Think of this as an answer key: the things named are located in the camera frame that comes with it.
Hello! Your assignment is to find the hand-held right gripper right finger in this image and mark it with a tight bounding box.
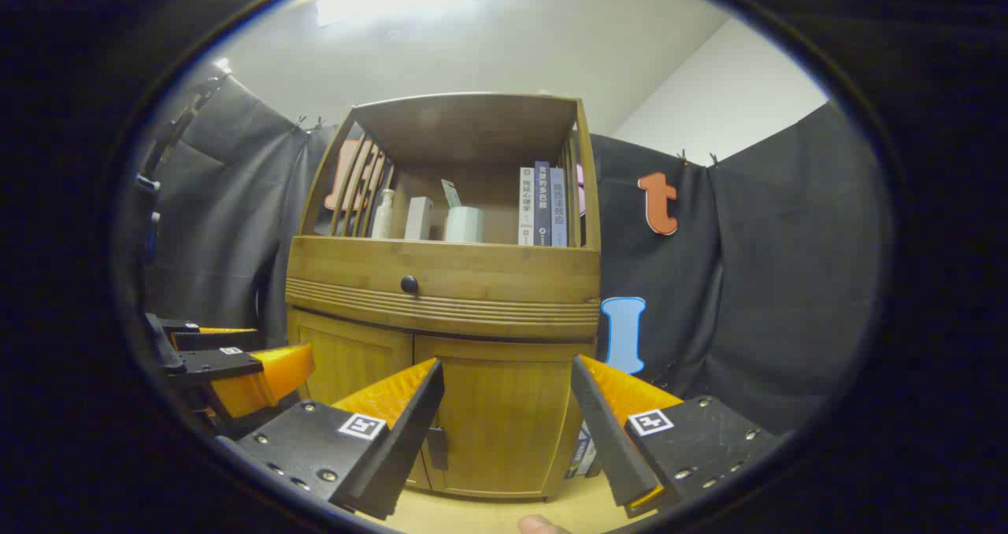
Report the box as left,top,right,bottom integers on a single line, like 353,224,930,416
571,353,780,519

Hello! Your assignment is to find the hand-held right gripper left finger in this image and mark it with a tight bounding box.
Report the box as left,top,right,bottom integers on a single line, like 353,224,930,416
217,357,446,521

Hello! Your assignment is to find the wooden double-door shoe cabinet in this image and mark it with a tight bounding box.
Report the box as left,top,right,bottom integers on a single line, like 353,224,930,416
285,93,603,503

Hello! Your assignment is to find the dark metal stand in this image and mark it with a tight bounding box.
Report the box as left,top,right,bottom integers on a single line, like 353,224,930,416
135,73,229,267

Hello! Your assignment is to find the wooden drawer front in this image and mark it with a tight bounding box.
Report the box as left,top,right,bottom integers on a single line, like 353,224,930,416
287,236,601,342

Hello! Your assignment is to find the white pump bottle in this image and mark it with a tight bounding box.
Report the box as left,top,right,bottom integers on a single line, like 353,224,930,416
372,188,396,239

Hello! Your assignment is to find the white carton box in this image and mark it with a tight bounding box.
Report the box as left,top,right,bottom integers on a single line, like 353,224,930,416
405,196,434,241

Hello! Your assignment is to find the pale green cup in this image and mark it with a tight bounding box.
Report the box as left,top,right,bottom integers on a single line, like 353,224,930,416
445,206,485,243

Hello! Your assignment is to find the grey-blue book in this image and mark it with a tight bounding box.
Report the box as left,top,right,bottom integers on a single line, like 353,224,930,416
550,167,568,247

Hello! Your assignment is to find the white book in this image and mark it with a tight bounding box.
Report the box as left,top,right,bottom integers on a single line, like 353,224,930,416
518,166,536,246

